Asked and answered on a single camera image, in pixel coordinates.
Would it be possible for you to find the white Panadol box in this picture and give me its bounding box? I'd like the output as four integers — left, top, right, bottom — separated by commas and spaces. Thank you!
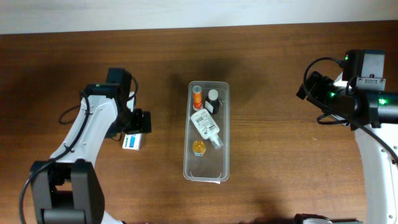
122, 134, 142, 151

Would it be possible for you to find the small jar gold lid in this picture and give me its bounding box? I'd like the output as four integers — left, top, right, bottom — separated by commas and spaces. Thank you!
192, 141, 206, 156

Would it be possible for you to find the orange tablet tube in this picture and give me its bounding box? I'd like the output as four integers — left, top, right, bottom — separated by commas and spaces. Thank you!
192, 85, 203, 111

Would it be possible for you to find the white squeeze bottle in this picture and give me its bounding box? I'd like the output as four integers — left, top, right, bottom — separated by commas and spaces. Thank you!
190, 109, 223, 150

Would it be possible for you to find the dark bottle white cap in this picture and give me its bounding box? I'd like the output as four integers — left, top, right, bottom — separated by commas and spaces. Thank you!
205, 89, 220, 114

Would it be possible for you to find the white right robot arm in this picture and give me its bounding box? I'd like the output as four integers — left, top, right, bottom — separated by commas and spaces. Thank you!
297, 72, 397, 223

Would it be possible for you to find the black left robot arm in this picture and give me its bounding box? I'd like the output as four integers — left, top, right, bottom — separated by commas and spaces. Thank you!
24, 83, 151, 223

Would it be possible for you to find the clear plastic container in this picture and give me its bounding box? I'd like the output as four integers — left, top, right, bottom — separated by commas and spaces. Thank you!
183, 81, 230, 184

